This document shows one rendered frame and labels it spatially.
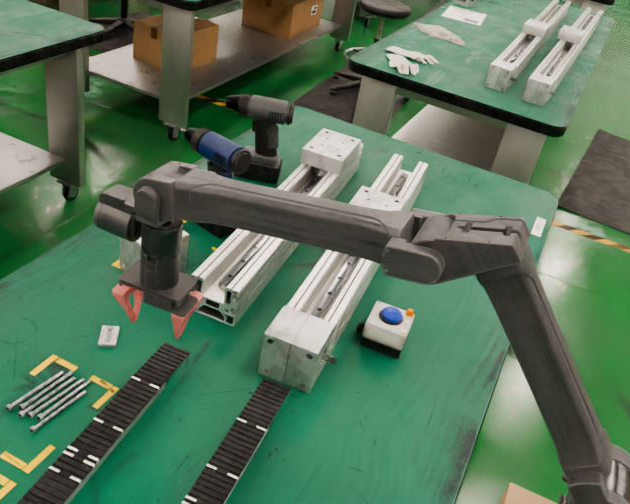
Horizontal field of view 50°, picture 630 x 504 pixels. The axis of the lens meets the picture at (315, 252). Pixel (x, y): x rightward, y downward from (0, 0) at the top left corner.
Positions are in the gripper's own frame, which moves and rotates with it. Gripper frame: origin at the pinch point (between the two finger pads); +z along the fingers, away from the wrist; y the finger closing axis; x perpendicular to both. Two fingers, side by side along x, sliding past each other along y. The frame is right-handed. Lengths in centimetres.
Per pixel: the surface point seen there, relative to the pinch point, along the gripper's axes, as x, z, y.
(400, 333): -27.9, 7.1, -35.6
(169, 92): -224, 64, 120
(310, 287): -28.8, 4.6, -16.6
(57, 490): 25.7, 10.1, -0.5
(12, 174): -119, 70, 131
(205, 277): -21.1, 5.0, 1.8
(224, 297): -20.3, 7.2, -2.8
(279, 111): -78, -7, 11
